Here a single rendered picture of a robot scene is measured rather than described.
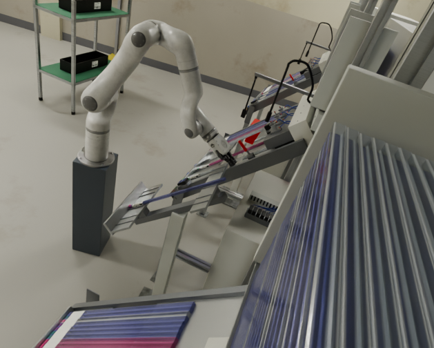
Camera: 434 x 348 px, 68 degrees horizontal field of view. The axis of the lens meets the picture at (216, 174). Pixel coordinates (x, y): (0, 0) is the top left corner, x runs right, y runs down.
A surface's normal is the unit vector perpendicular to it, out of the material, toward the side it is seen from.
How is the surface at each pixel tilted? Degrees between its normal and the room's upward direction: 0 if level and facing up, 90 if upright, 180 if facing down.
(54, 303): 0
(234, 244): 90
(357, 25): 90
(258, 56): 90
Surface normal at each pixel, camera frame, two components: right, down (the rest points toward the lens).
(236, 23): -0.11, 0.55
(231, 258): -0.34, 0.47
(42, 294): 0.25, -0.79
